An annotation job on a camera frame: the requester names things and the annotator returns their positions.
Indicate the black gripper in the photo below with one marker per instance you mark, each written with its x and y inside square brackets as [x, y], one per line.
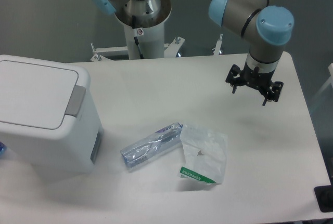
[258, 76]

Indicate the white push-lid trash can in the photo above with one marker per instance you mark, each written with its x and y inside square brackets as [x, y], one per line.
[48, 115]

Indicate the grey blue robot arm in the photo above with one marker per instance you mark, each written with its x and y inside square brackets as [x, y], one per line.
[265, 27]

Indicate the clear plastic bin at right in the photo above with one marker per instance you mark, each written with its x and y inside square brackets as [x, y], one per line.
[322, 94]

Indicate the white green plastic bag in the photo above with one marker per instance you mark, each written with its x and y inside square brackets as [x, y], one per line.
[205, 153]

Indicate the black device at edge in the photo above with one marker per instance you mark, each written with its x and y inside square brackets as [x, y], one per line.
[324, 198]

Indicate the clear blue plastic package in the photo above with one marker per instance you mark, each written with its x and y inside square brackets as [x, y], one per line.
[152, 146]

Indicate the blue white object at left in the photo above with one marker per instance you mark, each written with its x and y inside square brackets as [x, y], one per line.
[2, 148]

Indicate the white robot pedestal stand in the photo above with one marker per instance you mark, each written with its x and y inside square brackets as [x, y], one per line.
[143, 22]

